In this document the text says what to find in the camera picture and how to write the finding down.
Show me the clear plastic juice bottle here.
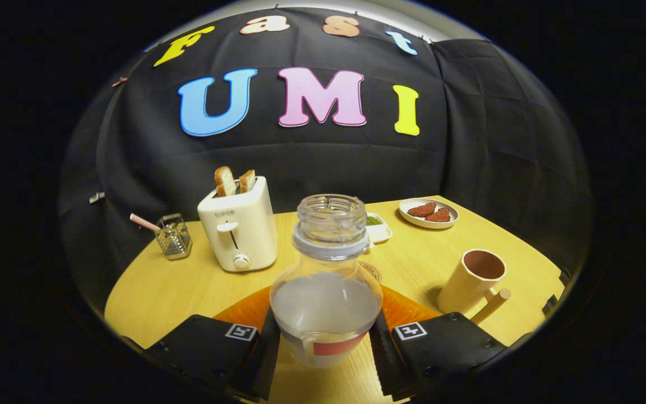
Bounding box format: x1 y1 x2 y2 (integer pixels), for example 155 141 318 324
270 194 384 369

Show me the pink striped straw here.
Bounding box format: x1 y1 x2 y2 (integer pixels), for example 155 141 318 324
130 213 162 233

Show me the white toaster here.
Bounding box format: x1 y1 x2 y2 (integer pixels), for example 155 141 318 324
197 176 278 273

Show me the metal mesh holder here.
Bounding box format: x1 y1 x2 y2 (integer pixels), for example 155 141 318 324
155 213 193 261

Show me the white round plate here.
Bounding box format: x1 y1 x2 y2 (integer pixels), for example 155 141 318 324
399 198 460 229

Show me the beige cup with handle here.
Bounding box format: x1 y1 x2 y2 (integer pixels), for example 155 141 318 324
437 249 511 325

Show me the wooden table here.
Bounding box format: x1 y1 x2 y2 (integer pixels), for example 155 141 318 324
104 195 566 404

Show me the black backdrop cloth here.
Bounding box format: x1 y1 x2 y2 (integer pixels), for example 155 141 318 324
58 7 593 315

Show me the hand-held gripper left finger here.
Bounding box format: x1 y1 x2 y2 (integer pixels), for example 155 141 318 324
123 285 283 402

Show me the small white square dish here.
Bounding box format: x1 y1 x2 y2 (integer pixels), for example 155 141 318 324
365 212 393 244

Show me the round wooden coaster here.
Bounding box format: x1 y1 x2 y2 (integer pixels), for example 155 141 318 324
357 260 382 284

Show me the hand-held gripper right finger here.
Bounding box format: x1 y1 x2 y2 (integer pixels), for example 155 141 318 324
369 285 534 402

